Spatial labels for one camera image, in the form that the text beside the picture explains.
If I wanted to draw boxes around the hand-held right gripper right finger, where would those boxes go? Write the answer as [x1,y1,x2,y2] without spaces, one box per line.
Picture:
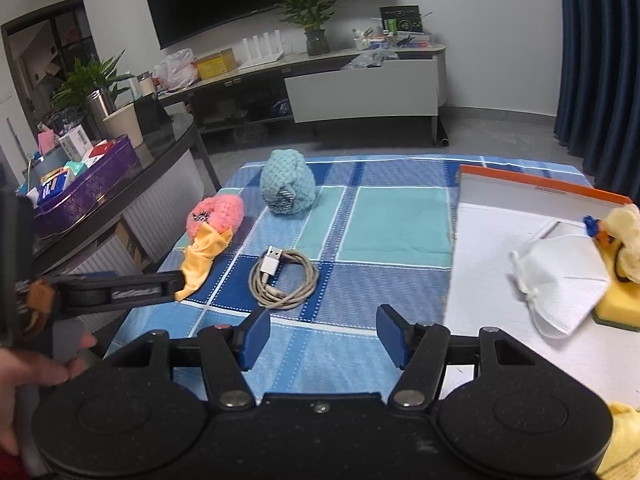
[375,303,539,408]

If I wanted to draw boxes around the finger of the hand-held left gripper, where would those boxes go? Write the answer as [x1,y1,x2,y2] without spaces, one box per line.
[107,269,185,302]

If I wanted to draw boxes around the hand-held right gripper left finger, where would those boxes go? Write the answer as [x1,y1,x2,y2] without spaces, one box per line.
[104,306,271,409]

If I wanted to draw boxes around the white orange-edged box lid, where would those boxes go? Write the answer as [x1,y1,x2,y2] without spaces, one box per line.
[435,163,640,480]

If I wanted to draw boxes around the blue corded orange earplugs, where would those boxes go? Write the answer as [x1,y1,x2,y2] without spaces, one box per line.
[582,214,614,249]

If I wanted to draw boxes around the yellow striped towel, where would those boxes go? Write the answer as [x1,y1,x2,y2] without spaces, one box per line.
[597,203,640,286]

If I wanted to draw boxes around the person's left hand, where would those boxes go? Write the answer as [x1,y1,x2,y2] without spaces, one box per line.
[0,334,99,456]

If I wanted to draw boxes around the white ribbed table base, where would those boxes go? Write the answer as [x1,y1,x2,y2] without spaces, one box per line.
[31,149,207,282]

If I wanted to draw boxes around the blue and white box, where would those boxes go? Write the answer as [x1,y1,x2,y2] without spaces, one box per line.
[38,169,76,206]

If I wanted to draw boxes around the purple tray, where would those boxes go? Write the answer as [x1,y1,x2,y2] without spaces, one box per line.
[14,137,139,240]

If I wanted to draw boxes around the blue plaid blanket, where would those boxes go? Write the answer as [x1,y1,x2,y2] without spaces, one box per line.
[114,154,592,402]

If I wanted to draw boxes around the red box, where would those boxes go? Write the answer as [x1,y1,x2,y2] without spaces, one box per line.
[82,142,119,169]

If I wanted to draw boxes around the black glass table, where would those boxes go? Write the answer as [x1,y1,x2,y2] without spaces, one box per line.
[0,109,222,282]

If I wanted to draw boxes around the cream paper cup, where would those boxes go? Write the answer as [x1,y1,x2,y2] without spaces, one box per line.
[102,104,145,150]

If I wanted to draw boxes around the light blue crochet hat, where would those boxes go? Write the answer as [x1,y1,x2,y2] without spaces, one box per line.
[259,148,318,217]

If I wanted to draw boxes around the steel tumbler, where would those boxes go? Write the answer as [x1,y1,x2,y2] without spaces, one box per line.
[87,89,119,141]

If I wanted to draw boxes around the white face mask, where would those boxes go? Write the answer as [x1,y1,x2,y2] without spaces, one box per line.
[509,219,612,340]

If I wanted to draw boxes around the leafy green plant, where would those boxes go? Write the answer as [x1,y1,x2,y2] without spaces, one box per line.
[49,49,134,126]

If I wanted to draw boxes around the white plastic bag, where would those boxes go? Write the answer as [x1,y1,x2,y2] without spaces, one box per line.
[153,48,200,92]

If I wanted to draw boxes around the tv stand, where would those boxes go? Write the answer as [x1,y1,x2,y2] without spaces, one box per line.
[159,34,449,137]

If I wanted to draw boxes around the yellow box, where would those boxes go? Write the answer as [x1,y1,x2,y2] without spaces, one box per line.
[195,48,237,80]

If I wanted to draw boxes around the yellow sponge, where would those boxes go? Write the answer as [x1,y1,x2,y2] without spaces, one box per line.
[592,247,640,334]

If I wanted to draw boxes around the white drawer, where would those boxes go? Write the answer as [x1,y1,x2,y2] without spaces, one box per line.
[283,57,441,124]

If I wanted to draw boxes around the white router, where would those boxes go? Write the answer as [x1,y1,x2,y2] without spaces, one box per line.
[238,32,286,71]

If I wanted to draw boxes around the pale yellow cloth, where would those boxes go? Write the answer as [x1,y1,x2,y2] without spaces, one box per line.
[594,400,640,479]

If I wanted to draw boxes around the clear plastic bag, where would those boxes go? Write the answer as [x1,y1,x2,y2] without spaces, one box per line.
[340,49,399,71]

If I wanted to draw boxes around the clutter of small items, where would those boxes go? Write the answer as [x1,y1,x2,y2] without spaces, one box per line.
[352,27,435,52]

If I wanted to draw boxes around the potted plant in dark vase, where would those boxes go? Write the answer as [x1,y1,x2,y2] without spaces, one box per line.
[274,0,344,57]

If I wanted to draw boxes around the black and green box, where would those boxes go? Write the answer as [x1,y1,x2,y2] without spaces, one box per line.
[379,4,424,35]

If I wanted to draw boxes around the dark blue curtain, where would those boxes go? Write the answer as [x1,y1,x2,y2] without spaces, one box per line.
[553,0,640,192]

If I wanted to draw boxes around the white usb cable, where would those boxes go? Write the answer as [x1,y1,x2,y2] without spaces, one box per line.
[248,244,321,310]

